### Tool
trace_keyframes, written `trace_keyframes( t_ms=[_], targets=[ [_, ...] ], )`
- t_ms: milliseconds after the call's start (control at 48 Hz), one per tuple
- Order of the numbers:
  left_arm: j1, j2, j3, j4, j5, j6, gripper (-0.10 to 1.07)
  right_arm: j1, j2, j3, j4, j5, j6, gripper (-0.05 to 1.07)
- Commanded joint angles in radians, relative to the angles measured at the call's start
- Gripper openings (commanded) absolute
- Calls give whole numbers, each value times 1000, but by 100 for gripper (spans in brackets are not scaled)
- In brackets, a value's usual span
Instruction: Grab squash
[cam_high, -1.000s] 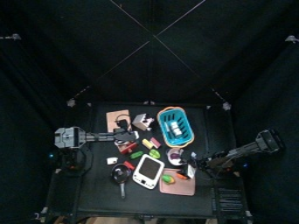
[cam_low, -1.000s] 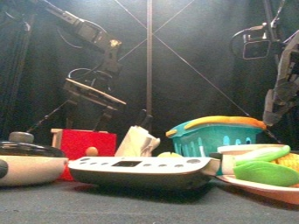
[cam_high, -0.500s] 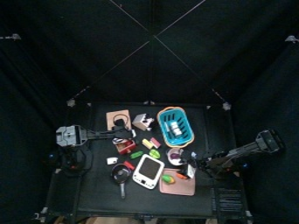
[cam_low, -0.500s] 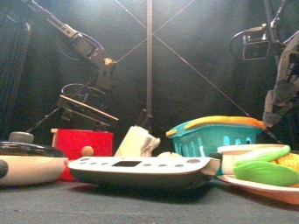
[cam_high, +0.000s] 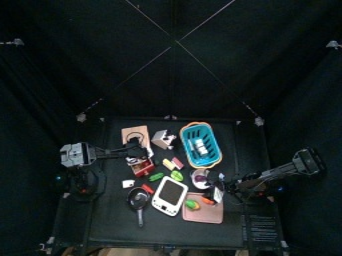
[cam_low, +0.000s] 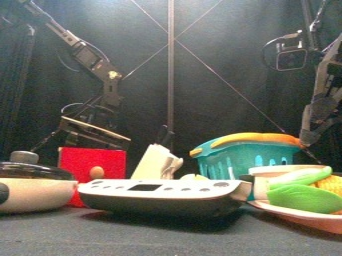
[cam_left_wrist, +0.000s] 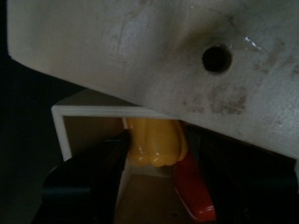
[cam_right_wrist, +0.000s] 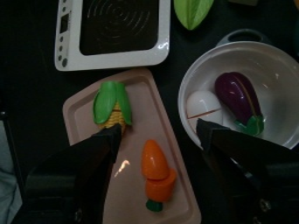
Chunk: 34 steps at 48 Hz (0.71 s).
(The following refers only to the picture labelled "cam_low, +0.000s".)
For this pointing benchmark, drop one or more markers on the yellow toy squash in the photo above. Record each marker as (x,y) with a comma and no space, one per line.
(256,137)

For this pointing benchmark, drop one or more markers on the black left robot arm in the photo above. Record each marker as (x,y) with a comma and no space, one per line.
(89,58)

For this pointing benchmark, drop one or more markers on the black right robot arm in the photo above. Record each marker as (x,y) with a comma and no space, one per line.
(312,20)

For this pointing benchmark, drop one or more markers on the red box with wooden knob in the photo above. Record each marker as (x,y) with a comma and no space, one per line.
(85,163)

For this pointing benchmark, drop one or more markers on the glass lid with grey knob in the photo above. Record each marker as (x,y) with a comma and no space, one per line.
(27,168)

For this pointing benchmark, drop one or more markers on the white cup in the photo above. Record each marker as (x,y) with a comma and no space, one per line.
(262,180)

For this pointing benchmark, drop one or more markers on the teal plastic basket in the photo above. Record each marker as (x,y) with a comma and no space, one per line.
(236,160)

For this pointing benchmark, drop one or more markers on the black backdrop cloth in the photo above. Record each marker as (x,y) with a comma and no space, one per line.
(222,110)

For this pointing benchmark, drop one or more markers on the toy corn with green husk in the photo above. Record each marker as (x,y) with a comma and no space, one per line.
(302,196)

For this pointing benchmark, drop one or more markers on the black white kitchen scale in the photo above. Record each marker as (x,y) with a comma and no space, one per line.
(165,196)

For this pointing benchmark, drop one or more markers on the pale green toy fruit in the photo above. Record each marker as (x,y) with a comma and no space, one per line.
(194,176)

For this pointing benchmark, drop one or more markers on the pink plastic tray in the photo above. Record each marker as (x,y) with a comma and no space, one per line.
(308,218)

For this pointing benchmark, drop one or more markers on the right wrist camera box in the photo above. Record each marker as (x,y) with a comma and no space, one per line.
(292,59)

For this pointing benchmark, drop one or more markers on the vertical metal frame pole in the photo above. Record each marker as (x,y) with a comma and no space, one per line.
(171,66)

